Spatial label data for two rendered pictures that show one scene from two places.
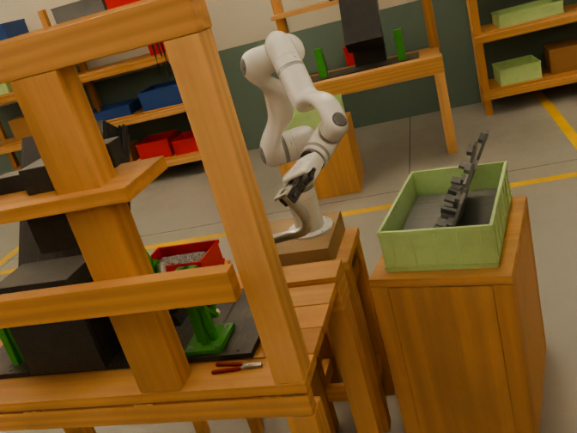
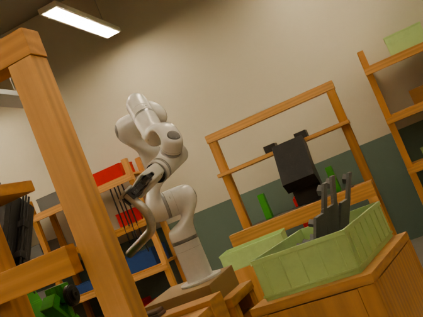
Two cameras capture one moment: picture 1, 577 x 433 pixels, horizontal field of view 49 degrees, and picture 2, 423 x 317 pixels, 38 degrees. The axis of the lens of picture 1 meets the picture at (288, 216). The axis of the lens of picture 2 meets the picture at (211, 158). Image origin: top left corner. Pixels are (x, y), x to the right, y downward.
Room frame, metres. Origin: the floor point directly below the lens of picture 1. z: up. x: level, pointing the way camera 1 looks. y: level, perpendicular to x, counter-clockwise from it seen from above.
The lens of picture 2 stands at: (-0.35, -0.28, 1.21)
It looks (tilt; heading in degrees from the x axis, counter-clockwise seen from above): 4 degrees up; 359
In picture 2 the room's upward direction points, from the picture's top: 22 degrees counter-clockwise
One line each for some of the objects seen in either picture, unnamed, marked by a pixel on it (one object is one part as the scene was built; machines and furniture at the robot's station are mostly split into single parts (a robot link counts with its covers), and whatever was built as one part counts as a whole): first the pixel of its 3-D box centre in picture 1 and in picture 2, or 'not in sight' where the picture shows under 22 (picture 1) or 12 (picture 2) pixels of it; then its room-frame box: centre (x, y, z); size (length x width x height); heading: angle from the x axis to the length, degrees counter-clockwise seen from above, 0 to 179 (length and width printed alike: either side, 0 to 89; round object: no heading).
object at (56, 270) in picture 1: (63, 314); not in sight; (1.95, 0.82, 1.07); 0.30 x 0.18 x 0.34; 71
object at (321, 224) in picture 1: (305, 209); (193, 260); (2.39, -0.07, 1.03); 0.19 x 0.19 x 0.18
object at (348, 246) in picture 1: (317, 252); (211, 304); (2.39, -0.07, 0.83); 0.32 x 0.32 x 0.04; 71
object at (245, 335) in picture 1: (127, 332); not in sight; (2.04, 0.67, 0.89); 1.10 x 0.42 x 0.02; 71
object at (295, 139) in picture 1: (299, 157); (181, 213); (2.39, -0.10, 1.25); 0.19 x 0.12 x 0.24; 101
